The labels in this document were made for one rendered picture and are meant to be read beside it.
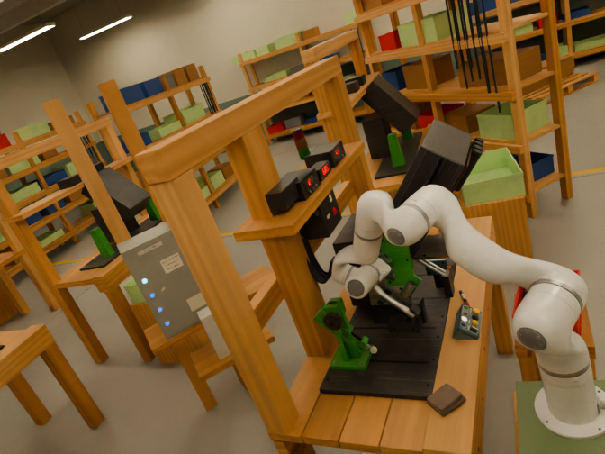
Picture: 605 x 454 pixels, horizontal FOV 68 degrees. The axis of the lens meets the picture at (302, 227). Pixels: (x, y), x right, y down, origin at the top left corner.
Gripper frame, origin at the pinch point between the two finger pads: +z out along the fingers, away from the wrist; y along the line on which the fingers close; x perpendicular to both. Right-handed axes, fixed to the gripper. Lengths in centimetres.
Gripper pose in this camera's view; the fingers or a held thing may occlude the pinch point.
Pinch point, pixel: (382, 261)
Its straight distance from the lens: 184.4
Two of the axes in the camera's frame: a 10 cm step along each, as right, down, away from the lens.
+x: -4.8, 7.6, 4.4
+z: 4.4, -2.2, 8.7
